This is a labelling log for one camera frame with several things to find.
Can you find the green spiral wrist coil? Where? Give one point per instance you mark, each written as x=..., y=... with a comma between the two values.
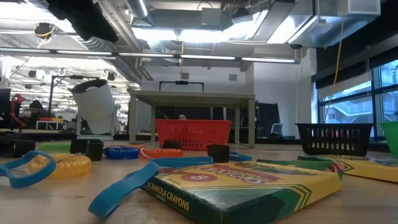
x=56, y=147

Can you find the black plastic basket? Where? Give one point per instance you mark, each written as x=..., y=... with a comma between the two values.
x=334, y=152

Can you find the blue spiral wrist coil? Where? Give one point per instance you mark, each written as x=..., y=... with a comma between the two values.
x=121, y=153

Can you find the person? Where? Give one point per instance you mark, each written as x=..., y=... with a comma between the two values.
x=36, y=105
x=182, y=117

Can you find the red plastic basket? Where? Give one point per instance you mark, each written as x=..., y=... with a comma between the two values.
x=192, y=133

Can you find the yellow spiral wrist coil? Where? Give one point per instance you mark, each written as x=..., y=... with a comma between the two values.
x=77, y=166

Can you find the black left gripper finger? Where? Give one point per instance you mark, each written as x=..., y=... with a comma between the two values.
x=99, y=29

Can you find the orange spiral wrist coil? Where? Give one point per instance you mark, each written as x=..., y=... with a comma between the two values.
x=164, y=153

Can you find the green plastic basket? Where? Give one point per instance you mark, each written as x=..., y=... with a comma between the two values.
x=391, y=140

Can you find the long ceiling light bar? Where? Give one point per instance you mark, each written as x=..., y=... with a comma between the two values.
x=205, y=57

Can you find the yellow green Crayola crayon box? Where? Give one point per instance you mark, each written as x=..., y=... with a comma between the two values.
x=289, y=164
x=363, y=169
x=242, y=193

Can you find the black camera rig frame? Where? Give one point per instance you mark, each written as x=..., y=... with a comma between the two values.
x=182, y=82

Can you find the pale green perforated metal shelf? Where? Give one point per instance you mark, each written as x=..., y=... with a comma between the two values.
x=192, y=99

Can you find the black ceiling device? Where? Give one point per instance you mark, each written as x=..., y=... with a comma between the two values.
x=43, y=30

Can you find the red metal stand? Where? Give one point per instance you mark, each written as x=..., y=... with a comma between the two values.
x=15, y=102

